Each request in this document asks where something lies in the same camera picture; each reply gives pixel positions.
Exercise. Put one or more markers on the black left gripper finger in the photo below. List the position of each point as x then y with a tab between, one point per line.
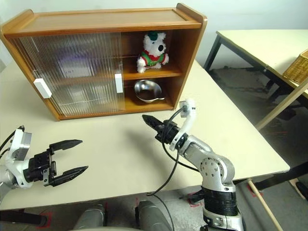
69	175
65	144

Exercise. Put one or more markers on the wicker basket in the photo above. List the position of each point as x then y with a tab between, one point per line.
297	67

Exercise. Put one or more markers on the wooden cabinet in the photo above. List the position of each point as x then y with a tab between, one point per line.
106	19

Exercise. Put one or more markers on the white plush dog toy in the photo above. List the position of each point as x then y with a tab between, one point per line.
152	55

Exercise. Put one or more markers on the ribbed clear sliding door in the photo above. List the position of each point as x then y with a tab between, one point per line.
33	57
106	60

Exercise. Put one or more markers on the dark grey rounded shape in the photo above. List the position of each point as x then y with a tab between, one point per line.
154	215
90	217

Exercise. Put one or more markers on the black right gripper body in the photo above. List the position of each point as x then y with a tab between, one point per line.
167	132

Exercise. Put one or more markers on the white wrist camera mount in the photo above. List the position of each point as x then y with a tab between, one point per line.
188	118
20	144

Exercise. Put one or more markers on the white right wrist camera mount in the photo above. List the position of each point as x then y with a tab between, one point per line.
188	118

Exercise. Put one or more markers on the wooden stick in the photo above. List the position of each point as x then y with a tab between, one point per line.
264	207

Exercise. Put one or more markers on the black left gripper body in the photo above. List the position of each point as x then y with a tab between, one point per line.
39	168

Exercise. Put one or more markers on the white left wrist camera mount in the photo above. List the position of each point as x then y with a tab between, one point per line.
20	144

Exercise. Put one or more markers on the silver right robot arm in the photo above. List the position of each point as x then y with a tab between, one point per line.
214	168

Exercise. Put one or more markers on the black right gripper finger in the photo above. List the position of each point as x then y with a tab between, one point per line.
152	119
152	126

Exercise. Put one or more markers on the cream table with black legs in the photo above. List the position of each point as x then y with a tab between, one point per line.
252	43

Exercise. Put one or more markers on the steel bowl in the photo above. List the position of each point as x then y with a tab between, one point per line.
146	91

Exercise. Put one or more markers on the black table foot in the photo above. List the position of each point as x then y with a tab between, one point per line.
192	196
281	175
21	217

